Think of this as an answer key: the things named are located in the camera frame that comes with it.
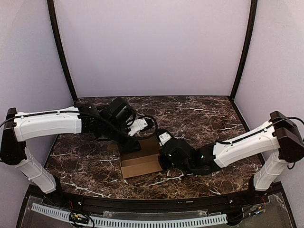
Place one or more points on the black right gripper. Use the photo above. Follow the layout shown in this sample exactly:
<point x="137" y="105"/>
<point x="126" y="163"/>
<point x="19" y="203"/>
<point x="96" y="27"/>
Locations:
<point x="165" y="159"/>

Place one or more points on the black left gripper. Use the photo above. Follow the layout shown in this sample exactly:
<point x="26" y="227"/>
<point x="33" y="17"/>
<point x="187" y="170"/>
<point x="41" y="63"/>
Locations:
<point x="129" y="145"/>

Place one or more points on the brown cardboard box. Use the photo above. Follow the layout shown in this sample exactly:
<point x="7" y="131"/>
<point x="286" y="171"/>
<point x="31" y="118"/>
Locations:
<point x="141" y="162"/>

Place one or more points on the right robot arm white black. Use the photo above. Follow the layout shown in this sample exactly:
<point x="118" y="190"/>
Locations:
<point x="279" y="134"/>

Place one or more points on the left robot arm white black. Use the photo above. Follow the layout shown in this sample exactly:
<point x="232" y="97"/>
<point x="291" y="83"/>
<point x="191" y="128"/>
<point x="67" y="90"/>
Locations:
<point x="116" y="121"/>

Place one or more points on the small green circuit board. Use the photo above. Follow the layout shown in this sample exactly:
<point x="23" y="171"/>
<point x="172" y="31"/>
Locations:
<point x="78" y="218"/>

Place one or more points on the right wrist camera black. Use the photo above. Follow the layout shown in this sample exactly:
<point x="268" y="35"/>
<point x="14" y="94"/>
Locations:
<point x="162" y="136"/>

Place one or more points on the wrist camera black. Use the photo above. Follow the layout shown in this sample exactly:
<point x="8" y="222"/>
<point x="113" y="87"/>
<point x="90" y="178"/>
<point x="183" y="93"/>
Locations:
<point x="140" y="125"/>
<point x="162" y="136"/>

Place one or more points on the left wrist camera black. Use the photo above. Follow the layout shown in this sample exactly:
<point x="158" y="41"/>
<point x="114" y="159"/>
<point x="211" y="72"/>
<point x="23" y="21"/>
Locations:
<point x="140" y="125"/>

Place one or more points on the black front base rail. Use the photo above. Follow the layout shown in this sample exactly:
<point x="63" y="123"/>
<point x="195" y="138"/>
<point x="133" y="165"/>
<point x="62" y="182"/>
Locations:
<point x="220" y="203"/>

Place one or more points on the white slotted cable duct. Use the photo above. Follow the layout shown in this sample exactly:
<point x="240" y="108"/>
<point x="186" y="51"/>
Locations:
<point x="112" y="220"/>

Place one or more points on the left black frame post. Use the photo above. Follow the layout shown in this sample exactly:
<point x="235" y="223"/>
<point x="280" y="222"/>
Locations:
<point x="60" y="49"/>

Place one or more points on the black frame post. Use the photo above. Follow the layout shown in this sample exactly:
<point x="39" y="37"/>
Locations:
<point x="245" y="49"/>
<point x="60" y="49"/>

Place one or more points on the right black frame post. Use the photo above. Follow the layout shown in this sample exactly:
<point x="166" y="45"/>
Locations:
<point x="245" y="49"/>

